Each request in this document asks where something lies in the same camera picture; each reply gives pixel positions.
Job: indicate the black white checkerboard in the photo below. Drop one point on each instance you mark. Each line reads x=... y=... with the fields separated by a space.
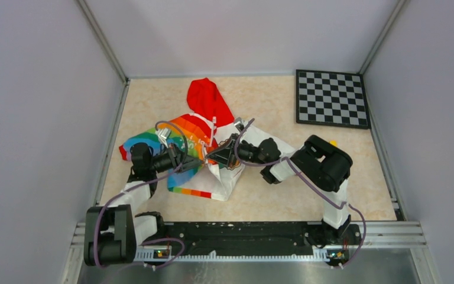
x=331 y=98

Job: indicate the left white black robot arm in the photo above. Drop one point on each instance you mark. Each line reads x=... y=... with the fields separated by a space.
x=114 y=230

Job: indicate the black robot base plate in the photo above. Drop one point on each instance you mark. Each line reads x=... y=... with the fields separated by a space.
x=299 y=238

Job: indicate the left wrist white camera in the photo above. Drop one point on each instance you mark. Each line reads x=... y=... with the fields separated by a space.
x=163 y=135

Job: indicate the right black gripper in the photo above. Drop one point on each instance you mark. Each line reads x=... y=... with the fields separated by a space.
x=225 y=154

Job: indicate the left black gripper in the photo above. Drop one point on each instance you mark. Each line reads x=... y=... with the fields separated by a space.
x=172 y=152

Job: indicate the wrist white camera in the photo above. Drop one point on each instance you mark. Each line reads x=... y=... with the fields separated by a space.
x=163 y=135
x=239 y=124

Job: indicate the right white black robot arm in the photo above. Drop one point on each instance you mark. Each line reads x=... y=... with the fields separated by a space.
x=326 y=168

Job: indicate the rainbow white red hooded jacket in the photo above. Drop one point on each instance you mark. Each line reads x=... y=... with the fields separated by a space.
x=209 y=122

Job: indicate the aluminium frame rail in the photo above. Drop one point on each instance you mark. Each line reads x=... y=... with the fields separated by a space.
x=388 y=252

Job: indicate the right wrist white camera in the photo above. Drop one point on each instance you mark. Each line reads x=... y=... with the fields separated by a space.
x=239 y=124

